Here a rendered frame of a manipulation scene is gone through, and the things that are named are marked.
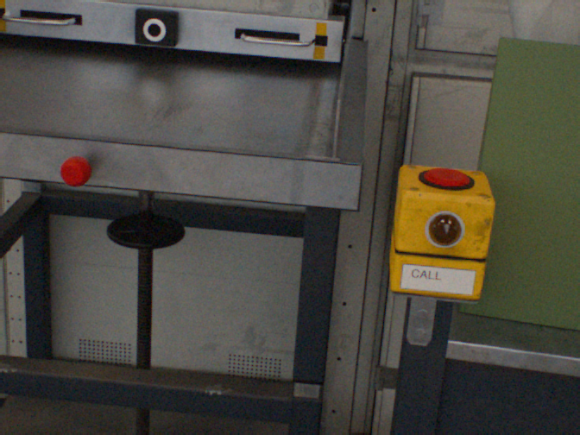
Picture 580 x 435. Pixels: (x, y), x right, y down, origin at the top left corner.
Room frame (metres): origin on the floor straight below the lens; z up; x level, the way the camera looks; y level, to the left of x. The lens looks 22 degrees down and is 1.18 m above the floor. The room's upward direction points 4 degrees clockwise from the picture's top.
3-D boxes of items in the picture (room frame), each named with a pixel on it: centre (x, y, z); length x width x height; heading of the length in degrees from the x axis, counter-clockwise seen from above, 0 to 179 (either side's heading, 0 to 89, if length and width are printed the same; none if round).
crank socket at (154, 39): (1.43, 0.21, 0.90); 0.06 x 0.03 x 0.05; 87
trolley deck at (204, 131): (1.38, 0.22, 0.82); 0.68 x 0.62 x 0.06; 177
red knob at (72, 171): (1.02, 0.23, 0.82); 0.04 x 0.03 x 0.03; 177
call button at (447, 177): (0.83, -0.14, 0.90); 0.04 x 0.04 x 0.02
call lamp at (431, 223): (0.79, -0.13, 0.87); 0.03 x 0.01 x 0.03; 87
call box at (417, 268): (0.83, -0.14, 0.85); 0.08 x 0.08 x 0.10; 87
